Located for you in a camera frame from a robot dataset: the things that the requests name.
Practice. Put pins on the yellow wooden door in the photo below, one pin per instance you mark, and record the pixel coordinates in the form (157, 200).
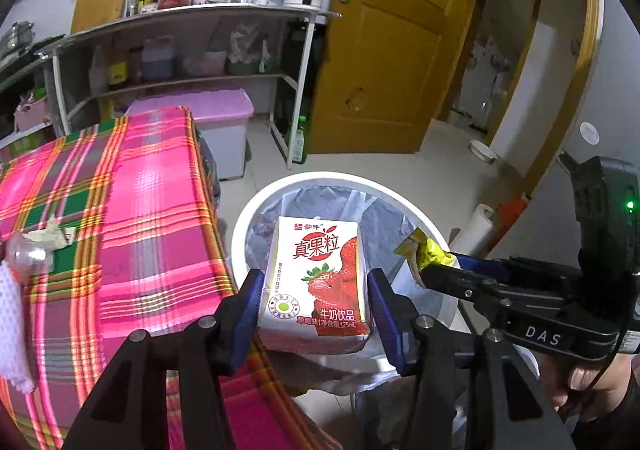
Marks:
(390, 55)

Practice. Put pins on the white floor bowl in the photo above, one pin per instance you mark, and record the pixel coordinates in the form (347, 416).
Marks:
(482, 151)

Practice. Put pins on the white round bin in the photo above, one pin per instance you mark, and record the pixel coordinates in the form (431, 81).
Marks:
(250, 210)

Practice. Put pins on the white paper roll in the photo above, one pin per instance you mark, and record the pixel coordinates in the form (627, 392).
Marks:
(477, 227)

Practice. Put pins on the black induction cooker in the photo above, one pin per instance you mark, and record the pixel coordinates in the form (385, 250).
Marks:
(35, 50)

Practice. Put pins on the strawberry milk carton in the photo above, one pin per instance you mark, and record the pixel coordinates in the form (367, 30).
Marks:
(315, 275)

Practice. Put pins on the low grey shelf stand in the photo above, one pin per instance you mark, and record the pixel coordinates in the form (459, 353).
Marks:
(20, 75)

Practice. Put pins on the green plastic bottle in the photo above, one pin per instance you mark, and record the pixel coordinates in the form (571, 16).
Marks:
(297, 142)

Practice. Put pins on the pink plastic basket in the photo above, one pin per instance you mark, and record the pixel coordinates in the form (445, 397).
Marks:
(30, 116)

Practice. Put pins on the crumpled plastic bags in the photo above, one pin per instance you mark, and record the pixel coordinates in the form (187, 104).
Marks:
(252, 50)

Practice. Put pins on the person's right hand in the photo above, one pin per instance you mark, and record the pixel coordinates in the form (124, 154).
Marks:
(617, 387)

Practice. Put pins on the steel cooking pot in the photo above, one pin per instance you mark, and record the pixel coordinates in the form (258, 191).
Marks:
(17, 37)

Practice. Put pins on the yellow snack wrapper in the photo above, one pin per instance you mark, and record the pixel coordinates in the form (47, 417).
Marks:
(425, 255)

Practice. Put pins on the pink plaid tablecloth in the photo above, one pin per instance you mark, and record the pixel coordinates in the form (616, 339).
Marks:
(125, 230)

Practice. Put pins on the white foam fruit net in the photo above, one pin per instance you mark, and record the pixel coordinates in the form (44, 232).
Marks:
(12, 330)

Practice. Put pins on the yellow label bottle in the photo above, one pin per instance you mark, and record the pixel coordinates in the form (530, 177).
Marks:
(117, 72)

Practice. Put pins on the clear plastic bottle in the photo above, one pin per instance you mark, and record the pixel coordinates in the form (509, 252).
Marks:
(25, 255)

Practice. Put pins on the grey shelf unit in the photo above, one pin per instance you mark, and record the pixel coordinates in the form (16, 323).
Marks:
(165, 22)

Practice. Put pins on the pink lidded storage box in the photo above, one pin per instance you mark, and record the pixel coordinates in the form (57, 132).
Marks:
(210, 115)

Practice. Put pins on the pink plastic tub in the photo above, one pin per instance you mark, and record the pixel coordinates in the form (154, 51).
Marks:
(204, 63)

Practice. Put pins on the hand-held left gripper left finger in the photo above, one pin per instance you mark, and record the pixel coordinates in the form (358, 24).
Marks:
(250, 312)

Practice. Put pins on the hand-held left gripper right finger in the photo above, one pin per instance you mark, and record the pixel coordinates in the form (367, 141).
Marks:
(385, 322)

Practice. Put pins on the white plastic jug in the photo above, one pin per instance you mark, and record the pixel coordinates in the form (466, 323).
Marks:
(98, 72)

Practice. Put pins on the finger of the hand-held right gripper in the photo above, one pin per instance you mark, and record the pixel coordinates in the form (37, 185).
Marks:
(455, 280)
(480, 265)

